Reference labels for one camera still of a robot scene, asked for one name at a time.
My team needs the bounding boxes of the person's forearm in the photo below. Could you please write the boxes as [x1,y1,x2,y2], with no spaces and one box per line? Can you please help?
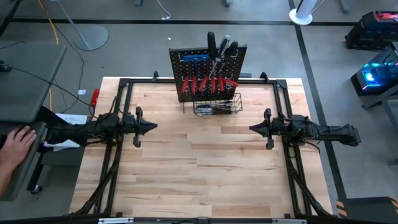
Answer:
[0,161,15,200]

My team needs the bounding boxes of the black cable with plug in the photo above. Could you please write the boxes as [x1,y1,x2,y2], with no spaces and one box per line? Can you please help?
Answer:
[0,60,94,108]

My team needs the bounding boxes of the large grey panel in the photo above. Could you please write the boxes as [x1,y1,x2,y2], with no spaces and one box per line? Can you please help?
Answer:
[0,43,68,124]

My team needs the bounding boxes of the black equipment case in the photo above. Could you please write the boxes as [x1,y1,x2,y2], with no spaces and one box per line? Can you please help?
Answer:
[345,11,398,51]

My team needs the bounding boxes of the silver and black hand tool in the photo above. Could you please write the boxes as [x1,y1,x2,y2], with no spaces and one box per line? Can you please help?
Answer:
[197,104,215,116]

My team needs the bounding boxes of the printed white paper sheet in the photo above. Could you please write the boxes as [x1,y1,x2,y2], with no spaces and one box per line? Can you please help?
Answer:
[45,113,88,152]

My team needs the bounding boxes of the person's hand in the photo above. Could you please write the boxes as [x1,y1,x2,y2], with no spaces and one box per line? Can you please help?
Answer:
[0,126,37,170]

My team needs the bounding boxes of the hazard striped black box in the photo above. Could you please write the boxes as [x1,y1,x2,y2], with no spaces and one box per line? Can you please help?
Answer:
[335,195,398,224]

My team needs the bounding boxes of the black metal pegboard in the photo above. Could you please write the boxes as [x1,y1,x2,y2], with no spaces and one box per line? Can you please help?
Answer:
[169,44,248,103]

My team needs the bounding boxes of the black ribbed handle screwdriver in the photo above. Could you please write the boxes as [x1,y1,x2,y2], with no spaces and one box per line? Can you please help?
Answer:
[217,40,239,75]

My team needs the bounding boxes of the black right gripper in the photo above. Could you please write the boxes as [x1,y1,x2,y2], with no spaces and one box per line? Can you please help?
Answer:
[249,108,289,150]

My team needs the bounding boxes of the white round floor stand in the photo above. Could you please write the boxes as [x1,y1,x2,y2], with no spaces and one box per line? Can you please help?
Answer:
[289,0,320,26]

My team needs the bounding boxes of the grey desk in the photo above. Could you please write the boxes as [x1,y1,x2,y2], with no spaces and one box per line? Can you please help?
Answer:
[0,123,47,202]

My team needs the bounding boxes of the black aluminium table frame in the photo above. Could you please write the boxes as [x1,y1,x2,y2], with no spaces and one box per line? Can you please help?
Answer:
[70,70,333,218]

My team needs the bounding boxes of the lit black computer case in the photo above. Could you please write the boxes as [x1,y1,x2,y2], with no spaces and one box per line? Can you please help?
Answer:
[350,42,398,97]

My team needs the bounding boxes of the white cable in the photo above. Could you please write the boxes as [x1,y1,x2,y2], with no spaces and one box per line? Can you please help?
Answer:
[156,0,172,21]

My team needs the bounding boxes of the silver wire ring holder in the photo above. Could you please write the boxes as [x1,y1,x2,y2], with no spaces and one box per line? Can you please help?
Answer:
[181,79,234,95]

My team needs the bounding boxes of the yellow cable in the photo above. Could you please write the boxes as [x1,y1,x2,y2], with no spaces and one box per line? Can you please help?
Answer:
[37,0,60,111]

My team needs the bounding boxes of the black wire basket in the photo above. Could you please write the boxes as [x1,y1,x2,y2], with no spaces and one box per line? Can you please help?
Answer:
[192,92,244,116]

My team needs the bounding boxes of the silver bracket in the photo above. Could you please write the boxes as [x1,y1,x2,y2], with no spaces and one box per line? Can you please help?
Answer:
[272,218,308,224]
[98,217,134,224]

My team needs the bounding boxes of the grey round floor stand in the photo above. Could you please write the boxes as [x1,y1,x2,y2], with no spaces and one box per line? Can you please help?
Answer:
[55,0,109,52]

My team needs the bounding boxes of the black tool with silver tip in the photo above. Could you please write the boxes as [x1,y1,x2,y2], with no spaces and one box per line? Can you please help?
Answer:
[213,101,234,113]

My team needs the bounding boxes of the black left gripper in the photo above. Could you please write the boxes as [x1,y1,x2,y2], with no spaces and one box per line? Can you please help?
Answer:
[123,106,158,147]

